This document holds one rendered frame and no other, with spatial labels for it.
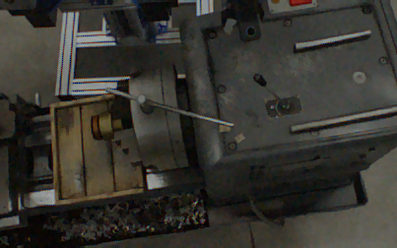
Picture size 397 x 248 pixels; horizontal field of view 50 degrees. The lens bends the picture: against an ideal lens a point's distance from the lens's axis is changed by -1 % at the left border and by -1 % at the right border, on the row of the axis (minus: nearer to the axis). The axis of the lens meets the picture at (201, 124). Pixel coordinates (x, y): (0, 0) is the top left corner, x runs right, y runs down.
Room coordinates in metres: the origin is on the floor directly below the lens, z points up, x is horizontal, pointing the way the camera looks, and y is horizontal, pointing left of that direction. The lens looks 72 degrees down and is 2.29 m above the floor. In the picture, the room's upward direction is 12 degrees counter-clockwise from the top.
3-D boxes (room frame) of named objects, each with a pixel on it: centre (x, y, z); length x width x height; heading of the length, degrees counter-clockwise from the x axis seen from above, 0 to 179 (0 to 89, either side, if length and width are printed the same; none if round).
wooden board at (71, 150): (0.45, 0.37, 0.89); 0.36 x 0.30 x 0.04; 177
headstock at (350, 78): (0.44, -0.28, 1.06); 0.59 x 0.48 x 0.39; 87
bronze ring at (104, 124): (0.45, 0.27, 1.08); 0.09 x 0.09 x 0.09; 87
